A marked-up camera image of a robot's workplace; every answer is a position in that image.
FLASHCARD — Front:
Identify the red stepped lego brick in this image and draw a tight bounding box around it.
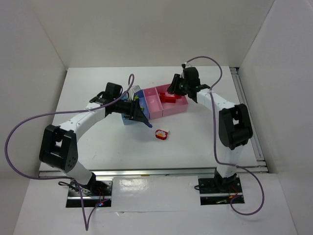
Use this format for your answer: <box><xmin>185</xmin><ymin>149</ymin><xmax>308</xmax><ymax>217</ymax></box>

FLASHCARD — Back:
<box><xmin>162</xmin><ymin>96</ymin><xmax>176</xmax><ymax>103</ymax></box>

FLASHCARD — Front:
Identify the dark blue lego plate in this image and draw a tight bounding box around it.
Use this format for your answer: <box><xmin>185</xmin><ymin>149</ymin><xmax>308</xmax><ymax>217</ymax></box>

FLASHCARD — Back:
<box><xmin>146</xmin><ymin>122</ymin><xmax>153</xmax><ymax>128</ymax></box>

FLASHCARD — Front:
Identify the red flower printed lego piece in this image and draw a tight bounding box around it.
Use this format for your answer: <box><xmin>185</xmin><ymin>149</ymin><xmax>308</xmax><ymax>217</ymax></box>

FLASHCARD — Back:
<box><xmin>155</xmin><ymin>129</ymin><xmax>168</xmax><ymax>141</ymax></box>

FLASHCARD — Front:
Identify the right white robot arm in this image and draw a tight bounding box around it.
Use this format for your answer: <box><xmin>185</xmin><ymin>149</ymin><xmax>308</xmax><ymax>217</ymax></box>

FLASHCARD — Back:
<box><xmin>167</xmin><ymin>64</ymin><xmax>253</xmax><ymax>193</ymax></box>

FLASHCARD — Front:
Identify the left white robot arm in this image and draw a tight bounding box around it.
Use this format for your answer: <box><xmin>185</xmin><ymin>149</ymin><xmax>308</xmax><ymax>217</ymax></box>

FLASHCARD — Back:
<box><xmin>39</xmin><ymin>83</ymin><xmax>151</xmax><ymax>193</ymax></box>

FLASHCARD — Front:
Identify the light blue plastic bin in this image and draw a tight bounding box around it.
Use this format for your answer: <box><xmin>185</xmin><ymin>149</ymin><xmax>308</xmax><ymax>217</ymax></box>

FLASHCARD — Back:
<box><xmin>121</xmin><ymin>115</ymin><xmax>133</xmax><ymax>125</ymax></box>

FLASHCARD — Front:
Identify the dark blue plastic bin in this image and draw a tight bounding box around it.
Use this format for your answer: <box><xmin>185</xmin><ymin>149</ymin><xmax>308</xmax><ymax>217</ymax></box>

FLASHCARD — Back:
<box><xmin>134</xmin><ymin>90</ymin><xmax>149</xmax><ymax>119</ymax></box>

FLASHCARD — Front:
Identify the large pink plastic bin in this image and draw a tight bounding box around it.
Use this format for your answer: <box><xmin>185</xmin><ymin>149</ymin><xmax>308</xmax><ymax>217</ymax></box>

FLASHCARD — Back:
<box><xmin>156</xmin><ymin>84</ymin><xmax>188</xmax><ymax>117</ymax></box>

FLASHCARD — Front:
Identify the small pink plastic bin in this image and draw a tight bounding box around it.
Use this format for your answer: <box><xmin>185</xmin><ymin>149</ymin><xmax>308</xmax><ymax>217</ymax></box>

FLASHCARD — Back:
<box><xmin>143</xmin><ymin>87</ymin><xmax>163</xmax><ymax>119</ymax></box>

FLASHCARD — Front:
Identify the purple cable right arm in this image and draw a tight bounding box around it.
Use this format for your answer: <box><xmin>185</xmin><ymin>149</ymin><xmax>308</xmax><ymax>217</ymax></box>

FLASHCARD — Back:
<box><xmin>181</xmin><ymin>56</ymin><xmax>265</xmax><ymax>216</ymax></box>

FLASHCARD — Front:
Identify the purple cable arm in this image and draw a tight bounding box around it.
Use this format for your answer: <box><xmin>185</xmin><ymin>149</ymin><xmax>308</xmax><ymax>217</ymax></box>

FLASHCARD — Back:
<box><xmin>181</xmin><ymin>56</ymin><xmax>265</xmax><ymax>216</ymax></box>
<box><xmin>4</xmin><ymin>73</ymin><xmax>135</xmax><ymax>231</ymax></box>

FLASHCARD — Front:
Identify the aluminium rail right side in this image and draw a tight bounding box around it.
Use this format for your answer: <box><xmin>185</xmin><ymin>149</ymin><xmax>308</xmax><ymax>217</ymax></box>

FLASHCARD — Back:
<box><xmin>229</xmin><ymin>67</ymin><xmax>268</xmax><ymax>167</ymax></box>

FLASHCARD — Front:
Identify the aluminium rail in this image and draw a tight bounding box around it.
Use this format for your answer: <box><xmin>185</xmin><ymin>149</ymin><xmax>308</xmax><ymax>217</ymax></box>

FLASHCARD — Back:
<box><xmin>39</xmin><ymin>166</ymin><xmax>268</xmax><ymax>177</ymax></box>
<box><xmin>229</xmin><ymin>67</ymin><xmax>268</xmax><ymax>167</ymax></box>

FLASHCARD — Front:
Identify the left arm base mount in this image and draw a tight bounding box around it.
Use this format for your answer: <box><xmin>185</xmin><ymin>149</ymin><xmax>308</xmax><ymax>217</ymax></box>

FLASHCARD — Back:
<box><xmin>58</xmin><ymin>178</ymin><xmax>113</xmax><ymax>208</ymax></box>

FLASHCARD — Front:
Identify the aluminium rail front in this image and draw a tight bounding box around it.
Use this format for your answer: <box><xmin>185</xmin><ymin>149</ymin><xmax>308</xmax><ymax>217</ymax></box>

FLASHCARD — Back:
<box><xmin>39</xmin><ymin>166</ymin><xmax>268</xmax><ymax>177</ymax></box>

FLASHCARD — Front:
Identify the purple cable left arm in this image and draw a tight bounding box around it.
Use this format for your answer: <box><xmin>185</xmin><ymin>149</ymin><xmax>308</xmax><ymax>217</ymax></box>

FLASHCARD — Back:
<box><xmin>4</xmin><ymin>73</ymin><xmax>135</xmax><ymax>231</ymax></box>

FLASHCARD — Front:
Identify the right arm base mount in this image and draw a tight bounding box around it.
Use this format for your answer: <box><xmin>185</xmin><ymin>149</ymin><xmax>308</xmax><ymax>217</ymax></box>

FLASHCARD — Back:
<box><xmin>194</xmin><ymin>171</ymin><xmax>245</xmax><ymax>206</ymax></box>

